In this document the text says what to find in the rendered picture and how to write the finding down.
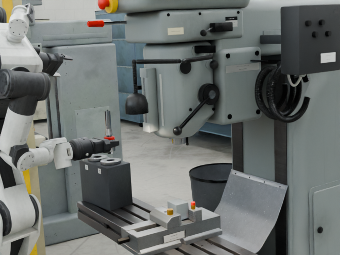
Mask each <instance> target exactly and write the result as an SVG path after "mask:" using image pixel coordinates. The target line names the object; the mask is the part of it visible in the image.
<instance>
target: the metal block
mask: <svg viewBox="0 0 340 255"><path fill-rule="evenodd" d="M167 208H172V209H173V211H174V212H176V213H178V214H180V215H181V220H184V219H188V218H189V206H188V202H186V201H184V200H182V199H180V198H178V199H174V200H170V201H167Z"/></svg>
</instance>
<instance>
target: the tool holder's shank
mask: <svg viewBox="0 0 340 255"><path fill-rule="evenodd" d="M105 125H106V132H105V135H106V137H108V138H109V137H112V134H113V133H112V129H111V115H110V111H105Z"/></svg>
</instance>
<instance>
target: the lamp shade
mask: <svg viewBox="0 0 340 255"><path fill-rule="evenodd" d="M148 112H149V109H148V102H147V99H146V97H145V96H144V95H143V94H141V93H133V94H130V95H129V96H128V97H127V98H126V102H125V113H126V114H129V115H138V114H146V113H148Z"/></svg>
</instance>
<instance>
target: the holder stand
mask: <svg viewBox="0 0 340 255"><path fill-rule="evenodd" d="M79 165H80V177H81V190H82V200H83V201H86V202H88V203H91V204H94V205H96V206H99V207H102V208H104V209H107V210H109V211H112V210H115V209H118V208H121V207H124V206H128V205H131V204H133V199H132V183H131V167H130V163H129V162H125V161H121V159H120V158H109V157H108V156H107V155H103V154H98V155H92V156H91V157H90V158H88V159H84V160H83V161H82V160H80V161H79Z"/></svg>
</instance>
